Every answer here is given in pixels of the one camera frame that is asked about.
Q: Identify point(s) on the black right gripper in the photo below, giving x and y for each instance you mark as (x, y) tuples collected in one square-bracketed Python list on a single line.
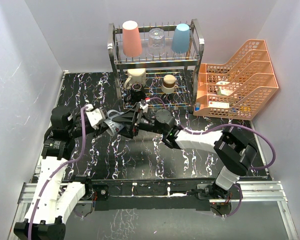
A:
[(131, 130)]

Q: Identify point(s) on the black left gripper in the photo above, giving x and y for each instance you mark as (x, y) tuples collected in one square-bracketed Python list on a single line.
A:
[(95, 132)]

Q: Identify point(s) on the grey patterned small cup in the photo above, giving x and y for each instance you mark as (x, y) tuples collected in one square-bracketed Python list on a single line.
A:
[(113, 127)]

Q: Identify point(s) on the black mug cream inside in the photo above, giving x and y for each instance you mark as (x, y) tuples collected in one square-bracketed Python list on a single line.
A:
[(137, 93)]

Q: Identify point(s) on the white cat-pattern mug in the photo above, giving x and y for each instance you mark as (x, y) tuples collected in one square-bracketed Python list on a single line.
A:
[(135, 76)]

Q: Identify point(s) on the brown and cream cup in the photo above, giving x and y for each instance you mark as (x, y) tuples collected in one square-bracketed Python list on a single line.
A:
[(168, 84)]

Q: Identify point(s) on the blue plastic cup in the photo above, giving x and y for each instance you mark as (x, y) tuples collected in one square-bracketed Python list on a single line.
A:
[(181, 39)]

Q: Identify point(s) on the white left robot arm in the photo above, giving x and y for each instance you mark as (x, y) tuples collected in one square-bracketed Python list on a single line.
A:
[(64, 144)]

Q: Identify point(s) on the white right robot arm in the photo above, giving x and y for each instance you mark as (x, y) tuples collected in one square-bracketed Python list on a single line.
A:
[(234, 150)]

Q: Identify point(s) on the steel two-tier dish rack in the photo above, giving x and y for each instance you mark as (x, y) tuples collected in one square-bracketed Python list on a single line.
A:
[(185, 67)]

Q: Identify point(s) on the blue capped marker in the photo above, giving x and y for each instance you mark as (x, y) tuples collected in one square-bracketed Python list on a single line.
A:
[(197, 106)]

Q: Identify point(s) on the pink plastic cup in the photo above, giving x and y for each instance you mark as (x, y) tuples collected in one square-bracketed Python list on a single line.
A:
[(132, 46)]

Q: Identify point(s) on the clear glass cup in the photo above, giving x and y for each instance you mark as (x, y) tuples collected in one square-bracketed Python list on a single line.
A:
[(156, 42)]

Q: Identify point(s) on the white box in organizer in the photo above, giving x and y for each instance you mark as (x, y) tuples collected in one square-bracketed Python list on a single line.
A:
[(224, 88)]

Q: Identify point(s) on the orange plastic file organizer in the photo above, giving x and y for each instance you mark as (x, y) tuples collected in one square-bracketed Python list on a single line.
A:
[(251, 72)]

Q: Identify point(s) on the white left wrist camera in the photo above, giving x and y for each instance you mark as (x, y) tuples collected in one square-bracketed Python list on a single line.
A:
[(95, 116)]

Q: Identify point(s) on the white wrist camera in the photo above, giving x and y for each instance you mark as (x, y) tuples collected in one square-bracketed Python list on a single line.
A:
[(95, 116), (144, 105)]

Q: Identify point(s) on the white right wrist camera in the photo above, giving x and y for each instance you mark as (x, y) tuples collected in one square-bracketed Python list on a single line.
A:
[(144, 105)]

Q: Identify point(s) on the aluminium front rail frame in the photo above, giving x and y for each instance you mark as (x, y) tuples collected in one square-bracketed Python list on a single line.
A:
[(164, 194)]

